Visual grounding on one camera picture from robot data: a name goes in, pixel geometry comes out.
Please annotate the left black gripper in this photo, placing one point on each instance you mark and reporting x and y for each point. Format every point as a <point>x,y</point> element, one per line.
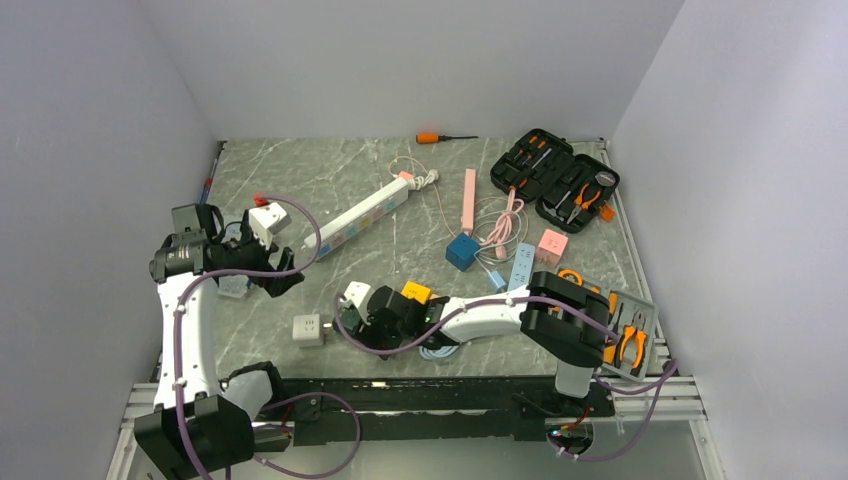
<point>285,261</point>

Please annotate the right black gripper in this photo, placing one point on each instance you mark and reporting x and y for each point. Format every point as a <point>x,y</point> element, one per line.
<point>368,331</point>

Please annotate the yellow cube socket adapter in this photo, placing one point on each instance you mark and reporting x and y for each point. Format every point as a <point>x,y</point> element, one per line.
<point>417,292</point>

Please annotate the white cube socket adapter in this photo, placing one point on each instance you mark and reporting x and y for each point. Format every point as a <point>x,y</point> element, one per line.
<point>310,330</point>

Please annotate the blue cube socket adapter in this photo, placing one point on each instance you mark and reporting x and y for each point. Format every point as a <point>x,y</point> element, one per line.
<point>461,251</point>

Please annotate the white power strip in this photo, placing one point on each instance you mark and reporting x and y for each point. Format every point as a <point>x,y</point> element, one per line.
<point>359,217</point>

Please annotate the light blue power strip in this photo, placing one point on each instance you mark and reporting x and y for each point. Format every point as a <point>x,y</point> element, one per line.
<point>522,269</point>

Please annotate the pink power adapter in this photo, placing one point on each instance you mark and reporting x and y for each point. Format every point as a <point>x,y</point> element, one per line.
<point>468,201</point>

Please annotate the pink cube socket adapter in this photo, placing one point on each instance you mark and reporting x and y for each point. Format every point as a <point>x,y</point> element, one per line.
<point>551,247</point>

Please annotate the black tool case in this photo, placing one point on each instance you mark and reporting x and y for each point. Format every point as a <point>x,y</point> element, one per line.
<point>545,170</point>

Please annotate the grey tool case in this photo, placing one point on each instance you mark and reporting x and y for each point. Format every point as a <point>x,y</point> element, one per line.
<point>634,320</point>

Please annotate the clear plastic screw box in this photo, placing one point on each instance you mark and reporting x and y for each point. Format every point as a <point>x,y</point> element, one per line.
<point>235,286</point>

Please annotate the green cube socket adapter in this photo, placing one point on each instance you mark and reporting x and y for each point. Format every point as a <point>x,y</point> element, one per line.
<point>351,320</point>

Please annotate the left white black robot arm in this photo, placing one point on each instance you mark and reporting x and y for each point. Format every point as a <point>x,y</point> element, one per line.
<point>200,422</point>

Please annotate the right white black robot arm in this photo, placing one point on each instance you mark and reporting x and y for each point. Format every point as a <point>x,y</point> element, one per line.
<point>569,321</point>

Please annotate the blue red pen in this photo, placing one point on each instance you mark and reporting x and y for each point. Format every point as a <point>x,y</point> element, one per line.
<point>208,182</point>

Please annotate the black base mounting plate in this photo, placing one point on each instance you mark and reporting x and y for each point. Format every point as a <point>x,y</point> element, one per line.
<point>522,408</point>

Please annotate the orange tape measure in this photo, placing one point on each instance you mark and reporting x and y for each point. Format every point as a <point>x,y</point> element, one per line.
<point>572,276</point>

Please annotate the orange pliers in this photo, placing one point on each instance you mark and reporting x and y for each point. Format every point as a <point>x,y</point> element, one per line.
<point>588,194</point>

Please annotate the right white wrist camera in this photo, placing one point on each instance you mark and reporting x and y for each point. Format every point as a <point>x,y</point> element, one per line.
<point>356,296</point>

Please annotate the orange handled screwdriver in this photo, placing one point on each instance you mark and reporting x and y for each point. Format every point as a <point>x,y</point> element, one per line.
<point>434,138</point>

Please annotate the aluminium rail frame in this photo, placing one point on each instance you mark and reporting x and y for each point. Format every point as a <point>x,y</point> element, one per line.
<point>679,401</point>

